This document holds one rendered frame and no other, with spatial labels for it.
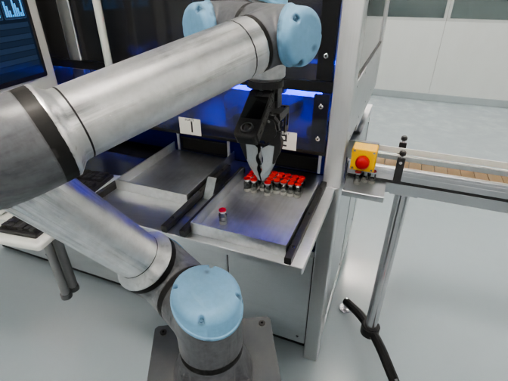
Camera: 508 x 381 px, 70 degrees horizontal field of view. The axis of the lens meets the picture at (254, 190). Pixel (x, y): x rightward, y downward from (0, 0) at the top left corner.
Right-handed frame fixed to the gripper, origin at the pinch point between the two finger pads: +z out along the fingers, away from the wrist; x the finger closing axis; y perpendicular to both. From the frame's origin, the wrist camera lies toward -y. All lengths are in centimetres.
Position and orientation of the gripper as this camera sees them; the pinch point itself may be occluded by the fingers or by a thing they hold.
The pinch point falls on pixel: (260, 176)
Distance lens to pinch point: 76.9
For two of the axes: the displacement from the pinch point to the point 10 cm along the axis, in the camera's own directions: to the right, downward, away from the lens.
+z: 0.0, 8.7, 5.0
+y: 3.9, -4.6, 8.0
